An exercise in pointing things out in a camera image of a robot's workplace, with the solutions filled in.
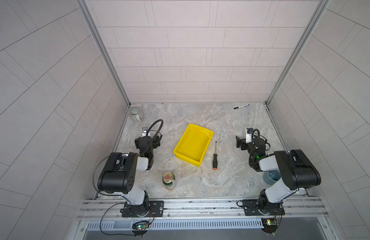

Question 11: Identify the left black camera cable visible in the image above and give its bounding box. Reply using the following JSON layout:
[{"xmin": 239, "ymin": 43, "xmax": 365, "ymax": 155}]
[{"xmin": 139, "ymin": 119, "xmax": 164, "ymax": 157}]

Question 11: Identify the black marker pen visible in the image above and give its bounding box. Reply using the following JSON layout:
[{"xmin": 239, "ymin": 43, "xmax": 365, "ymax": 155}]
[{"xmin": 233, "ymin": 104, "xmax": 250, "ymax": 110}]

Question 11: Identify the yellow plastic bin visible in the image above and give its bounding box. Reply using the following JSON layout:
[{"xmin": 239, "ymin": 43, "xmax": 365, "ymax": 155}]
[{"xmin": 173, "ymin": 124, "xmax": 214, "ymax": 167}]

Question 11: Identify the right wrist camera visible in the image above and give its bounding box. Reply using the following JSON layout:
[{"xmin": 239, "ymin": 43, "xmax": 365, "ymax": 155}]
[{"xmin": 246, "ymin": 128, "xmax": 254, "ymax": 144}]

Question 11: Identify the right black camera cable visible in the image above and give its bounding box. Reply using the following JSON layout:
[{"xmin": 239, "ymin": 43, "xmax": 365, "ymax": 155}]
[{"xmin": 251, "ymin": 128, "xmax": 271, "ymax": 152}]

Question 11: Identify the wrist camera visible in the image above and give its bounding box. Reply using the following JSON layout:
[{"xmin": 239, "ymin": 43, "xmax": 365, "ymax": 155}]
[
  {"xmin": 246, "ymin": 128, "xmax": 254, "ymax": 144},
  {"xmin": 142, "ymin": 127, "xmax": 148, "ymax": 137}
]

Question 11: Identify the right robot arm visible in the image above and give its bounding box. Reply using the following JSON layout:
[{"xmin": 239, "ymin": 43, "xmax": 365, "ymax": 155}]
[{"xmin": 236, "ymin": 136, "xmax": 321, "ymax": 216}]

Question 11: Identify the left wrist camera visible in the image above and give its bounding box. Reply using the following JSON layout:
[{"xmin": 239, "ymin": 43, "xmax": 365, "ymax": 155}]
[{"xmin": 142, "ymin": 127, "xmax": 148, "ymax": 137}]

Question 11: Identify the blue-grey cup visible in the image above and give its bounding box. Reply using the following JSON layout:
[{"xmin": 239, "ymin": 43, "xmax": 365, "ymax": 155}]
[{"xmin": 263, "ymin": 170, "xmax": 281, "ymax": 185}]

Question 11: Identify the controller board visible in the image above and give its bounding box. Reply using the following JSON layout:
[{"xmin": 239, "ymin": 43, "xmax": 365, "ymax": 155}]
[
  {"xmin": 132, "ymin": 221, "xmax": 150, "ymax": 231},
  {"xmin": 261, "ymin": 219, "xmax": 279, "ymax": 234}
]

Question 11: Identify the aluminium mounting rail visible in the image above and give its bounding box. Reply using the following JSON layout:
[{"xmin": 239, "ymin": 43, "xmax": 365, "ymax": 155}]
[{"xmin": 77, "ymin": 196, "xmax": 328, "ymax": 234}]

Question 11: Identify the black camera cable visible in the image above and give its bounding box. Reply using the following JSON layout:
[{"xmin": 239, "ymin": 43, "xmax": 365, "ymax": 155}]
[
  {"xmin": 251, "ymin": 128, "xmax": 271, "ymax": 152},
  {"xmin": 139, "ymin": 119, "xmax": 164, "ymax": 157}
]

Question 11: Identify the left controller board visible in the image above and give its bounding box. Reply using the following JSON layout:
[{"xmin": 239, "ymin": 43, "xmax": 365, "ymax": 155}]
[{"xmin": 132, "ymin": 221, "xmax": 150, "ymax": 231}]

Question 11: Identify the black orange-tipped screwdriver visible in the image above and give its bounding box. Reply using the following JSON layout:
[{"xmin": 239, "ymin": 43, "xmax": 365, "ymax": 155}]
[{"xmin": 213, "ymin": 141, "xmax": 218, "ymax": 170}]

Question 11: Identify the right controller board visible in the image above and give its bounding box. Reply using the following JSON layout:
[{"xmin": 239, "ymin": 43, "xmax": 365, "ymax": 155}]
[{"xmin": 261, "ymin": 219, "xmax": 279, "ymax": 234}]

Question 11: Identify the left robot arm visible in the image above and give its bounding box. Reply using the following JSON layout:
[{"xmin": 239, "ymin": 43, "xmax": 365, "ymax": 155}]
[{"xmin": 97, "ymin": 136, "xmax": 164, "ymax": 218}]

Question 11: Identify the green drink can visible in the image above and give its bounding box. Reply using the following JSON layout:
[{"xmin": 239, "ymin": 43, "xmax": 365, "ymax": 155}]
[{"xmin": 162, "ymin": 172, "xmax": 175, "ymax": 189}]

